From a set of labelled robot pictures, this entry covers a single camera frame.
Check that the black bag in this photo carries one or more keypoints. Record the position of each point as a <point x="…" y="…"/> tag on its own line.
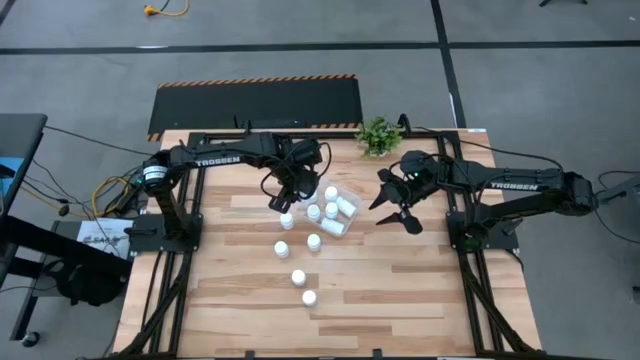
<point x="85" y="285"/>

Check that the black power strip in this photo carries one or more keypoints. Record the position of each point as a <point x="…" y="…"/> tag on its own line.
<point x="127" y="197"/>

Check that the black aluminium table frame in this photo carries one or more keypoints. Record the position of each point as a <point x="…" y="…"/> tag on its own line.
<point x="350" y="135"/>

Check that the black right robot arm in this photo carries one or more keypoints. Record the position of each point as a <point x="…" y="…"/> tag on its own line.
<point x="515" y="180"/>

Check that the black floor stand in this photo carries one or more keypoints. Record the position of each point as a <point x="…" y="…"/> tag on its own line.
<point x="622" y="191"/>

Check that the blue box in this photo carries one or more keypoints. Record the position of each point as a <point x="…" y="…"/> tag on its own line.
<point x="10" y="175"/>

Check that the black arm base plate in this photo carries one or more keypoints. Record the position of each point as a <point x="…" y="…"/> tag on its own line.
<point x="145" y="242"/>
<point x="505" y="242"/>

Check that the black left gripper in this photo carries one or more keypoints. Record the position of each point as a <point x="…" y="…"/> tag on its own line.
<point x="292" y="170"/>

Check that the black desk top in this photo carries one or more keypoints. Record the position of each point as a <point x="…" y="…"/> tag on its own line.
<point x="20" y="135"/>

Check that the black caster wheel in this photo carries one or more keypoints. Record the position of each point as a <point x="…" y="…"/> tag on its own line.
<point x="30" y="339"/>

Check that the clear plastic basket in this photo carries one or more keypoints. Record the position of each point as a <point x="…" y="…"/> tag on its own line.
<point x="352" y="192"/>

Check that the green potted plant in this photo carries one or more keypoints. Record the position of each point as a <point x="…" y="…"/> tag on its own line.
<point x="378" y="137"/>

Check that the black hazard-striped floor mat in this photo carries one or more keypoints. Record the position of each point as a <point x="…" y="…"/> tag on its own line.
<point x="250" y="105"/>

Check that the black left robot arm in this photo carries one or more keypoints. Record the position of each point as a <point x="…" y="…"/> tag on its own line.
<point x="225" y="155"/>

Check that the black desk leg frame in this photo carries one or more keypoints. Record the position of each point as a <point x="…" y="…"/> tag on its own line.
<point x="30" y="235"/>

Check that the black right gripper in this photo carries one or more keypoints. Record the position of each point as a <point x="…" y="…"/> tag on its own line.
<point x="410" y="192"/>

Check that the black stand foot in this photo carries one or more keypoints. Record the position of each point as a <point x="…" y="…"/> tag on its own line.
<point x="562" y="2"/>

